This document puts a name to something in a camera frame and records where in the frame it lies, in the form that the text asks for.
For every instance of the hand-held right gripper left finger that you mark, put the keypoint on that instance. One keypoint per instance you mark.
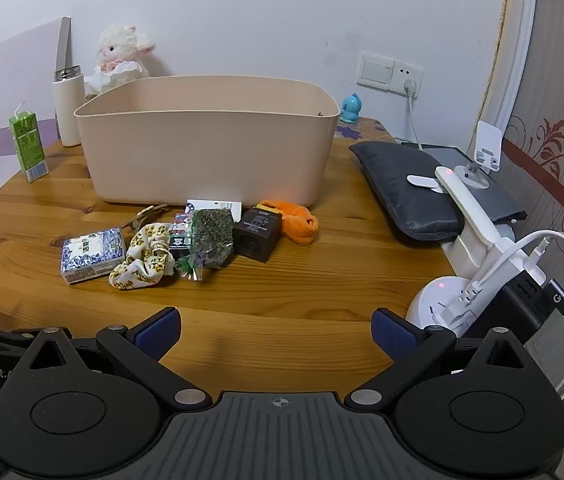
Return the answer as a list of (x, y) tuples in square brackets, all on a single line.
[(159, 331)]

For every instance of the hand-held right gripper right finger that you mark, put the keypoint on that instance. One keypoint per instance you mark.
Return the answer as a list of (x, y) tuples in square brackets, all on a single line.
[(391, 334)]

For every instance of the green candy wrapper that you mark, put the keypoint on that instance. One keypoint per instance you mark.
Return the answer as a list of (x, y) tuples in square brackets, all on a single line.
[(189, 266)]

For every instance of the floral fabric scrunchie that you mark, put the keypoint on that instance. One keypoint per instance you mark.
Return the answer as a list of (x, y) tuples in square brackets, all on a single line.
[(142, 256)]

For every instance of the small patterned snack packet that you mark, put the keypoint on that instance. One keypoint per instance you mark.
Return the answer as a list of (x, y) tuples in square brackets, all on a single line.
[(180, 235)]

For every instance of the blue patterned tissue pack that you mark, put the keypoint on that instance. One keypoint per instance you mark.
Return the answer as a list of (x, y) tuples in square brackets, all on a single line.
[(89, 256)]

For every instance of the dried herb bag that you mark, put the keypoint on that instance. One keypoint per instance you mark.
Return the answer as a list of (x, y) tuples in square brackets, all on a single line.
[(212, 237)]

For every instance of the wooden clip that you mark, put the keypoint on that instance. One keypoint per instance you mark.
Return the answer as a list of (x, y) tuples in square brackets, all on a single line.
[(146, 214)]

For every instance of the black power adapter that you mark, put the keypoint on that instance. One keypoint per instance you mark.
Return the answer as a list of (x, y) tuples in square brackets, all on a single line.
[(516, 305)]

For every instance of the dark brown cube box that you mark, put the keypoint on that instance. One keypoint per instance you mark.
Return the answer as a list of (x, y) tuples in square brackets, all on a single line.
[(257, 234)]

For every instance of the dark grey cushion pad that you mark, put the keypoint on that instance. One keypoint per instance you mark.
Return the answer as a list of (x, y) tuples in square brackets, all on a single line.
[(404, 195)]

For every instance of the white folding desk lamp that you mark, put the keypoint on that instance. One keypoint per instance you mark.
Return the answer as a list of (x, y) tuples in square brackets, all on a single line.
[(466, 215)]

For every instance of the white card packet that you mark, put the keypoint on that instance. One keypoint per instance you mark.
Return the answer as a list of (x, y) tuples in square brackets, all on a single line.
[(223, 205)]

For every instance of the orange cloth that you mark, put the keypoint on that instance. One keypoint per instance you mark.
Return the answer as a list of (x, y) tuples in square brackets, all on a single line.
[(299, 222)]

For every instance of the green drink carton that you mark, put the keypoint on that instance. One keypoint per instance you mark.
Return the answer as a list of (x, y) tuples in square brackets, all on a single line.
[(27, 145)]

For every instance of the grey tablet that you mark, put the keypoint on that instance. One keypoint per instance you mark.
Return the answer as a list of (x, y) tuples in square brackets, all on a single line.
[(494, 200)]

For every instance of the beige plastic storage bin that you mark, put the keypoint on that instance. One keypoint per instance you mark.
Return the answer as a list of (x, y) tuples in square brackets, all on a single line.
[(202, 150)]

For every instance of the white thermos bottle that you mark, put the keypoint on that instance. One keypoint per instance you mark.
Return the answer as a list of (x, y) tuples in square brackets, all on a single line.
[(68, 110)]

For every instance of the white phone stand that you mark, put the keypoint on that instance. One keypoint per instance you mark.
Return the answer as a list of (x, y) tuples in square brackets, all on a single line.
[(487, 142)]

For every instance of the blue toy figure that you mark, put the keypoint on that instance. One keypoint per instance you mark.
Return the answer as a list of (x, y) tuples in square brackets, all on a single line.
[(349, 109)]

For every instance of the white plush lamb toy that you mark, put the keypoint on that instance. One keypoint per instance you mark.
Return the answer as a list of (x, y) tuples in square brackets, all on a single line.
[(119, 47)]

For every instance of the white wall socket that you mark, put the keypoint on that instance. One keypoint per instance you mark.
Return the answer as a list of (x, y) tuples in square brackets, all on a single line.
[(407, 72)]

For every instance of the white wall switch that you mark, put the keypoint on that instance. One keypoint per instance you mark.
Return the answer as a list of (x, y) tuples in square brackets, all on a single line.
[(374, 71)]

